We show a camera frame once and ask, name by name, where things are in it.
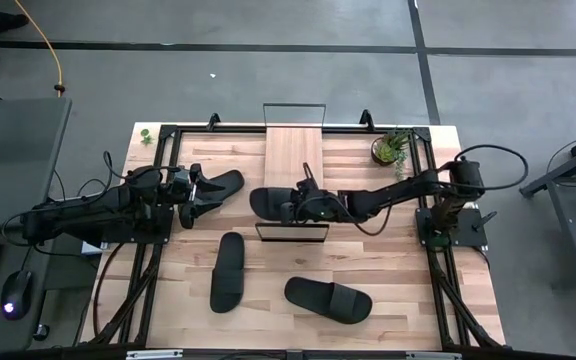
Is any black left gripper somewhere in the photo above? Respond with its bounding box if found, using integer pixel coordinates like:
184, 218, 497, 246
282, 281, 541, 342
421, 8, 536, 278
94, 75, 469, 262
166, 162, 228, 231

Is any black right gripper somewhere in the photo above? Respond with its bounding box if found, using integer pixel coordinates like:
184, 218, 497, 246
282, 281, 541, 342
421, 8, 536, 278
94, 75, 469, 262
279, 161, 352, 226

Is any black slide sandal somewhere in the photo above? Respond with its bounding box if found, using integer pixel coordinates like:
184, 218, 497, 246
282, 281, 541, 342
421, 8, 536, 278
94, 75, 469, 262
195, 169, 246, 214
248, 186, 299, 222
283, 276, 374, 325
209, 231, 246, 315

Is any wooden shelf with black frames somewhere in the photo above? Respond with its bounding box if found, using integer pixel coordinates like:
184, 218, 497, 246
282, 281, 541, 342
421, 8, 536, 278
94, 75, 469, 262
254, 102, 331, 244

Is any potted succulent in black pot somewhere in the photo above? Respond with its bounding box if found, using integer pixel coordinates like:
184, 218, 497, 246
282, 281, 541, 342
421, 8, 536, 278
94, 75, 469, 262
370, 128, 413, 181

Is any white box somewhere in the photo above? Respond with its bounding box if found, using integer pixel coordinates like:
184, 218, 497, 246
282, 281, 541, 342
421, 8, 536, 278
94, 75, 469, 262
80, 239, 105, 257

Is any grey raised desk platform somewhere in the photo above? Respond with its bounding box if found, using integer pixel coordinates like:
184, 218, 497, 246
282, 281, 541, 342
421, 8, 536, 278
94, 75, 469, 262
0, 97, 73, 231

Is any black computer mouse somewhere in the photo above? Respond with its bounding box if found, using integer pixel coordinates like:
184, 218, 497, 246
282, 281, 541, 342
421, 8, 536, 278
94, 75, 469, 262
0, 269, 33, 321

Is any person's shoe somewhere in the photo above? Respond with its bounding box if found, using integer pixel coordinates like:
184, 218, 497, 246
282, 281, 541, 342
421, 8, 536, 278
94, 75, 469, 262
0, 9, 30, 35

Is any dark grey metal stand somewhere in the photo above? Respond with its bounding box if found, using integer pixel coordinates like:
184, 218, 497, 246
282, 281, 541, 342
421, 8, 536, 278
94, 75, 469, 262
519, 124, 576, 292

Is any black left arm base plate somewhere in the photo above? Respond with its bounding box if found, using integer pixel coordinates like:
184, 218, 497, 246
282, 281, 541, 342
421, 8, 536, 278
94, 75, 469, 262
101, 203, 175, 245

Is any black aluminium table frame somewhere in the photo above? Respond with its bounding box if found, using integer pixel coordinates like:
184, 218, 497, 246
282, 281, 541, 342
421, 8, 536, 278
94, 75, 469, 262
85, 122, 507, 351

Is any right gripper camera cable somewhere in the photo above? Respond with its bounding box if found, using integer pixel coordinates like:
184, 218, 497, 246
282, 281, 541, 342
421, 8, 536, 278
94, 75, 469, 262
351, 203, 395, 238

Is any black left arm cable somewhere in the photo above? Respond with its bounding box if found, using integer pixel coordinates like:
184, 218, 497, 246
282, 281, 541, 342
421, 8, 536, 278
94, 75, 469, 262
75, 149, 130, 199

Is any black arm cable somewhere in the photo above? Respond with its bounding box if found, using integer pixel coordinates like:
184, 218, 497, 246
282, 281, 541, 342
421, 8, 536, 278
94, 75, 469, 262
75, 149, 130, 199
437, 143, 530, 192

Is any brown cable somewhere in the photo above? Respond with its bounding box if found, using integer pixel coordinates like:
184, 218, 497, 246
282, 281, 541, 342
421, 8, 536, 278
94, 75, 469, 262
91, 242, 125, 337

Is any silver metal bracket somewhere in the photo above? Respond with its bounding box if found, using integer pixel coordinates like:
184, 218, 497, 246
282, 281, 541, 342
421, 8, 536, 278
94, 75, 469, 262
125, 349, 185, 360
405, 351, 463, 360

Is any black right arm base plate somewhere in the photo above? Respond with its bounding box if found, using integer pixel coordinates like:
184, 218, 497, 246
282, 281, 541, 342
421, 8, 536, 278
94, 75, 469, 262
415, 207, 498, 250

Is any yellow cable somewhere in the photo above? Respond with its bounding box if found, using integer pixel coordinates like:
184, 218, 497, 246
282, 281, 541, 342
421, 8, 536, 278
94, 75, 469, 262
14, 0, 65, 98

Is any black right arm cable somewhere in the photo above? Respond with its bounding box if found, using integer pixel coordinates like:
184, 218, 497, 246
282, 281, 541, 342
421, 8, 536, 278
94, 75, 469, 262
437, 143, 530, 192

